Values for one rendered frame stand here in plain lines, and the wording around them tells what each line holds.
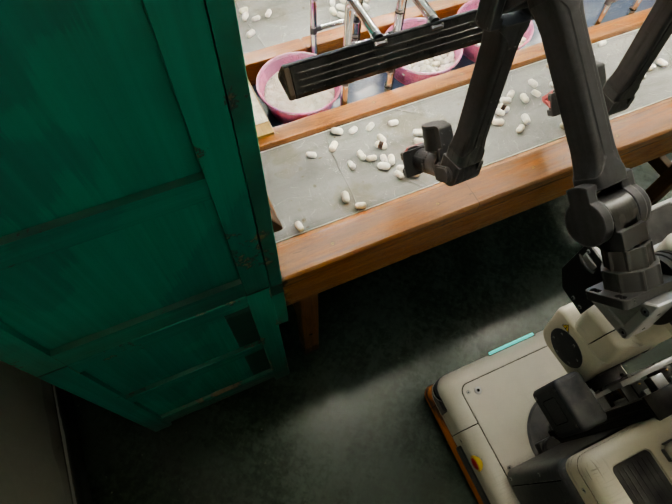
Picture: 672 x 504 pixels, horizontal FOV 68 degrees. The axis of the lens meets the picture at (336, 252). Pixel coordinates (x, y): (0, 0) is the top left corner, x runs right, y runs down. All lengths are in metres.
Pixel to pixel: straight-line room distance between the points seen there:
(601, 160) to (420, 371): 1.31
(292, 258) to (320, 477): 0.90
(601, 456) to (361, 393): 0.96
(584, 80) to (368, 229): 0.67
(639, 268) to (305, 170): 0.90
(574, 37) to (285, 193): 0.84
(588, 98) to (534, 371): 1.13
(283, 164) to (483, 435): 1.03
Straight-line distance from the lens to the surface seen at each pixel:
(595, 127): 0.85
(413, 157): 1.25
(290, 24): 1.88
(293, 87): 1.18
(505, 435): 1.73
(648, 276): 0.89
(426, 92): 1.64
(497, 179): 1.48
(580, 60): 0.85
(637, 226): 0.88
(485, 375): 1.75
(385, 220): 1.33
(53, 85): 0.63
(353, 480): 1.90
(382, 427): 1.93
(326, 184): 1.41
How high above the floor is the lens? 1.90
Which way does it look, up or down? 63 degrees down
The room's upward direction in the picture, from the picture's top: 3 degrees clockwise
